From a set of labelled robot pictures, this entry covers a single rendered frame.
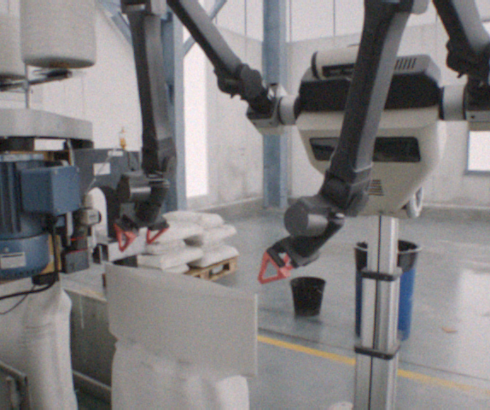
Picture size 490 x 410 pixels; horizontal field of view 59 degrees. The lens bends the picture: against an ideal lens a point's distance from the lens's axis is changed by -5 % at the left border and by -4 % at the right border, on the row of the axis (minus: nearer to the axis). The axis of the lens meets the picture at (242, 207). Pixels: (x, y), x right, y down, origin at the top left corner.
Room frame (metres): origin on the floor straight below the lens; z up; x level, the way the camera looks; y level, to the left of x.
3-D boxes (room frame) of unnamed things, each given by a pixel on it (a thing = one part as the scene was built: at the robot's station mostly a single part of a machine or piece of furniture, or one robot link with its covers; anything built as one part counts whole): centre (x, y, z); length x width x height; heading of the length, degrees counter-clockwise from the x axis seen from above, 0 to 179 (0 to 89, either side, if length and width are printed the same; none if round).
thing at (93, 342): (1.81, 0.73, 0.54); 1.05 x 0.02 x 0.41; 57
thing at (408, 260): (3.04, -1.01, 0.32); 0.51 x 0.48 x 0.65; 147
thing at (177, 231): (4.13, 0.71, 0.56); 0.66 x 0.42 x 0.15; 147
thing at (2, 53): (1.15, 0.63, 1.61); 0.15 x 0.14 x 0.17; 57
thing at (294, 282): (3.48, -0.52, 0.13); 0.30 x 0.30 x 0.26
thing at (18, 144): (0.88, 0.48, 1.35); 0.12 x 0.12 x 0.04
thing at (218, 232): (4.64, 0.40, 0.44); 0.68 x 0.44 x 0.15; 147
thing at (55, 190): (0.86, 0.38, 1.25); 0.10 x 0.08 x 0.12; 172
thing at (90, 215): (1.15, 0.41, 1.14); 0.05 x 0.04 x 0.16; 147
